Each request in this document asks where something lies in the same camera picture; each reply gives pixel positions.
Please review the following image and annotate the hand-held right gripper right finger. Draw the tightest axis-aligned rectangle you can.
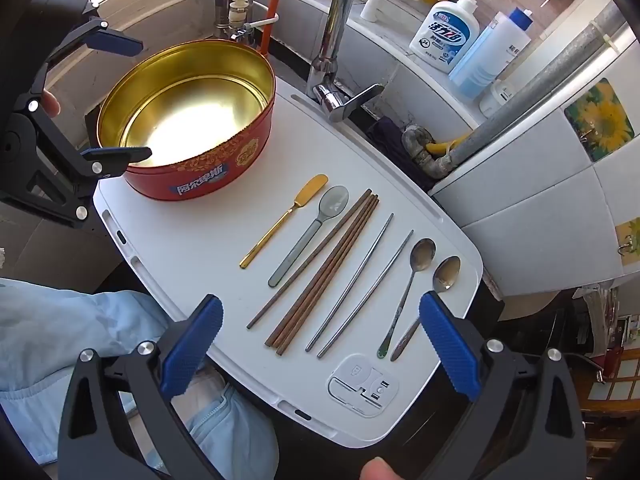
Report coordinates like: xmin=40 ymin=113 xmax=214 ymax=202
xmin=419 ymin=290 xmax=588 ymax=480

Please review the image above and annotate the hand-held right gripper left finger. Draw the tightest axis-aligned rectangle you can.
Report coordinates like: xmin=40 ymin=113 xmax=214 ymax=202
xmin=57 ymin=294 xmax=236 ymax=480

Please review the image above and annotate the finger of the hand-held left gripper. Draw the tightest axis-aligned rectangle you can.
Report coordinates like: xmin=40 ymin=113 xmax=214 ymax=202
xmin=12 ymin=17 xmax=144 ymax=116
xmin=12 ymin=105 xmax=153 ymax=223

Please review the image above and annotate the tarnished metal spoon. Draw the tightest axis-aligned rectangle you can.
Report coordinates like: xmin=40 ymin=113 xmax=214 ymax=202
xmin=390 ymin=255 xmax=462 ymax=362
xmin=376 ymin=238 xmax=437 ymax=361

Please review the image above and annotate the red and gold round tin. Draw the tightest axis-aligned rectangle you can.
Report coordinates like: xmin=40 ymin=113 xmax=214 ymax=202
xmin=82 ymin=39 xmax=277 ymax=202

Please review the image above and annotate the metal chopstick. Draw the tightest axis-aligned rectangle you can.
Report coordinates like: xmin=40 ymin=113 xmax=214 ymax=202
xmin=317 ymin=229 xmax=415 ymax=360
xmin=305 ymin=213 xmax=395 ymax=353

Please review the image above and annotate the wooden chopstick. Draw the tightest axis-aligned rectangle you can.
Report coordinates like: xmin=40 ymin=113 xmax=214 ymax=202
xmin=275 ymin=200 xmax=381 ymax=357
xmin=270 ymin=196 xmax=378 ymax=351
xmin=246 ymin=188 xmax=373 ymax=331
xmin=264 ymin=193 xmax=376 ymax=347

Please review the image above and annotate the grey spoon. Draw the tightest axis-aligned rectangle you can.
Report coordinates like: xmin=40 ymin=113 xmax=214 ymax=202
xmin=267 ymin=185 xmax=350 ymax=288

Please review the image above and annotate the gold metal spoon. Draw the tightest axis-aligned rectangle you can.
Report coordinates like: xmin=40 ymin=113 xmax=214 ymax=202
xmin=239 ymin=174 xmax=329 ymax=269

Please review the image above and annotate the person's left hand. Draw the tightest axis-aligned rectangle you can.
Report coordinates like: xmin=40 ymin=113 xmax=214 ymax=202
xmin=41 ymin=87 xmax=62 ymax=117

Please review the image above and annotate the person's right hand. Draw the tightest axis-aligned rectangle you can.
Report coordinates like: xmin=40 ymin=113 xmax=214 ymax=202
xmin=361 ymin=456 xmax=403 ymax=480

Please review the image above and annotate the white plastic cutting board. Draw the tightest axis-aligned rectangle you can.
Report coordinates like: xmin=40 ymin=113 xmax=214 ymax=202
xmin=92 ymin=77 xmax=485 ymax=448

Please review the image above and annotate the metal water valve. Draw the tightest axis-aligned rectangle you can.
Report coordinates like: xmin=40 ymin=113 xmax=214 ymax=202
xmin=212 ymin=0 xmax=281 ymax=43

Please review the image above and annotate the person's light blue clothing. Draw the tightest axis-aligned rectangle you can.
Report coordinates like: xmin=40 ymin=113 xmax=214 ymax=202
xmin=0 ymin=277 xmax=278 ymax=480

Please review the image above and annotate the wooden glass-pane door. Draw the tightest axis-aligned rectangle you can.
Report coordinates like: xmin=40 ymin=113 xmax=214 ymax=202
xmin=575 ymin=350 xmax=640 ymax=441

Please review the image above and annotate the small sunflower sticker hook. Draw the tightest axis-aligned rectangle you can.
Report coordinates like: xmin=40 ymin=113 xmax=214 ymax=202
xmin=615 ymin=217 xmax=640 ymax=261

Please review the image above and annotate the chrome kitchen faucet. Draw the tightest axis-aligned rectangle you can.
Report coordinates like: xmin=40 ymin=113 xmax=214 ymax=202
xmin=306 ymin=0 xmax=386 ymax=122

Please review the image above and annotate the dark purple cloth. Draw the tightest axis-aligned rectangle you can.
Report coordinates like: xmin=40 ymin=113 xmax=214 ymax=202
xmin=366 ymin=116 xmax=438 ymax=191

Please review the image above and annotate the small white plastic container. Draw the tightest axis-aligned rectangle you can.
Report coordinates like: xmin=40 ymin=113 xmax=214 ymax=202
xmin=479 ymin=79 xmax=518 ymax=120

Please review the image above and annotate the grey metal pipe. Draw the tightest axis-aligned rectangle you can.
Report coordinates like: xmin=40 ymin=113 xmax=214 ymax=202
xmin=402 ymin=2 xmax=628 ymax=179

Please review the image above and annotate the large sunflower sticker hook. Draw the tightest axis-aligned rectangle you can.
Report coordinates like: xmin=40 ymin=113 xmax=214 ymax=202
xmin=564 ymin=77 xmax=636 ymax=163

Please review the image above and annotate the white hand soap pump bottle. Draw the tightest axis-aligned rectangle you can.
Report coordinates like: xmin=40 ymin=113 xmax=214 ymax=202
xmin=409 ymin=0 xmax=488 ymax=73

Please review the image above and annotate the white bottle with blue cap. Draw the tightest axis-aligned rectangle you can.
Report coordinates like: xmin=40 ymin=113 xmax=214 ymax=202
xmin=492 ymin=9 xmax=533 ymax=86

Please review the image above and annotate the orange hose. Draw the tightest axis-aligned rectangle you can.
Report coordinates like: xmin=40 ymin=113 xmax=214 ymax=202
xmin=257 ymin=0 xmax=286 ymax=56

